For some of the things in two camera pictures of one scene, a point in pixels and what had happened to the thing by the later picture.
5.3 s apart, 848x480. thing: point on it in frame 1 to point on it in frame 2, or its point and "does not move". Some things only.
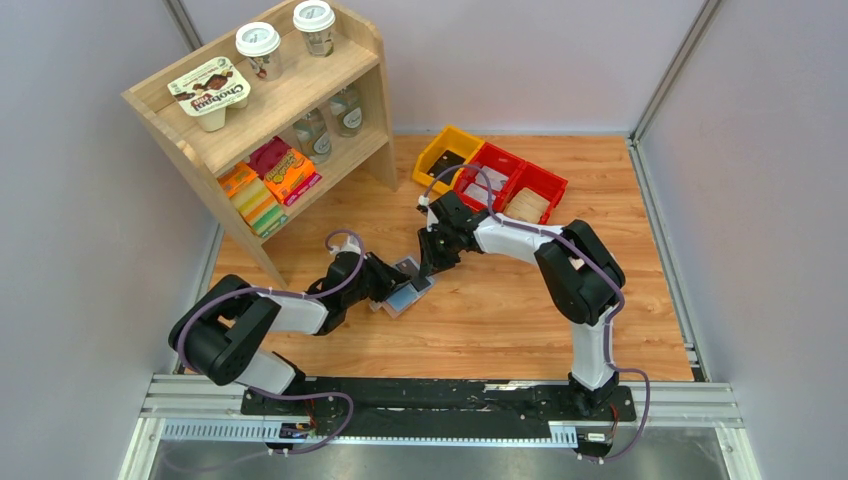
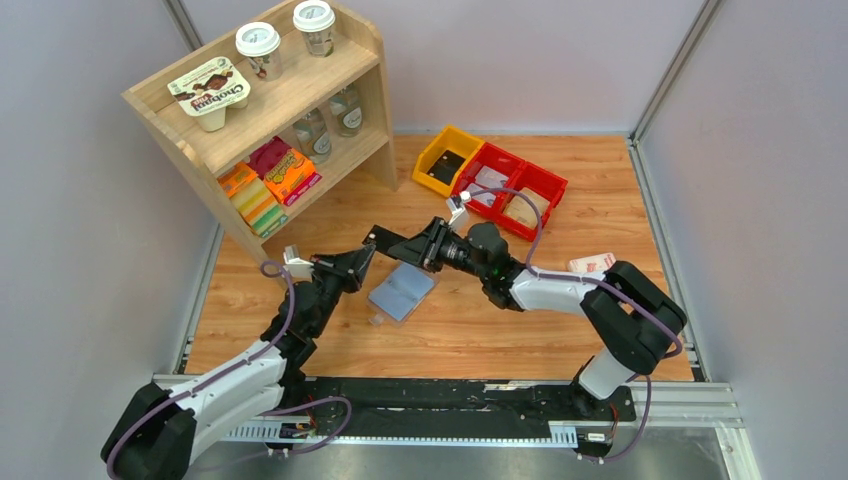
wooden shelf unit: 276,114 does not move
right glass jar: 347,108 does not move
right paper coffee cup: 315,19 does not move
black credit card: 419,282 to 382,238
